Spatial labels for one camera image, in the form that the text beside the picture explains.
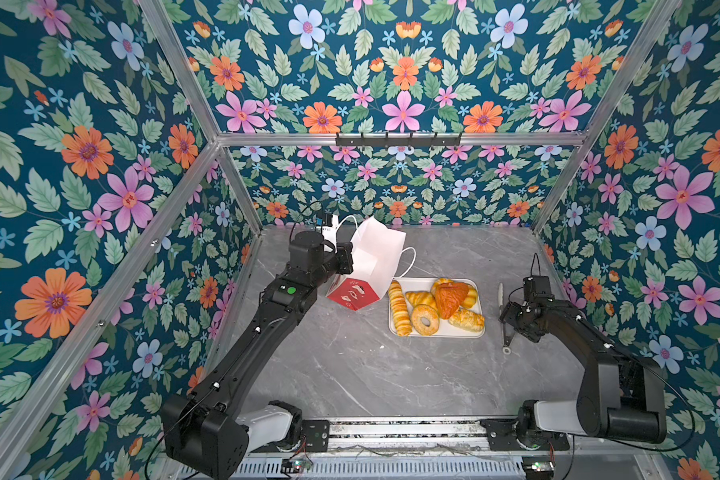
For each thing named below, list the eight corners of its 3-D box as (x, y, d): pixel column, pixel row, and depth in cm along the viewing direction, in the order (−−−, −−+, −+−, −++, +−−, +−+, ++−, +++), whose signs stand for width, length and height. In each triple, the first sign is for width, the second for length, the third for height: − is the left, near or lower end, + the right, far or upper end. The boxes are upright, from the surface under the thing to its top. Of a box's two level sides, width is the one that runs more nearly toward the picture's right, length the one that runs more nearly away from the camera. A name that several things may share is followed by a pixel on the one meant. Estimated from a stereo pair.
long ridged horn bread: (397, 337, 91) (397, 334, 90) (386, 285, 104) (386, 281, 102) (414, 334, 92) (415, 331, 90) (401, 282, 104) (401, 279, 103)
